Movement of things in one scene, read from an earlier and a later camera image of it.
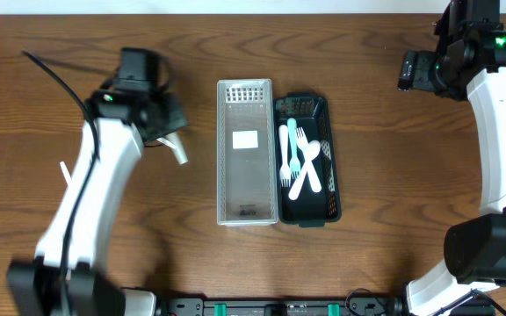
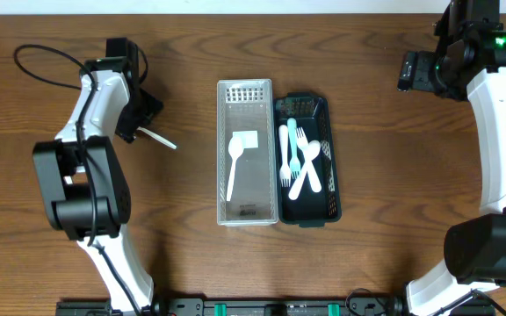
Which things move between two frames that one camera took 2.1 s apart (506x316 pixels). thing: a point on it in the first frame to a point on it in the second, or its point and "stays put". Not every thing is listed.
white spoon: x=173 y=141 to x=235 y=148
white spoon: x=313 y=150 stays put
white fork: x=285 y=171 stays put
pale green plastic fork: x=294 y=163 stays put
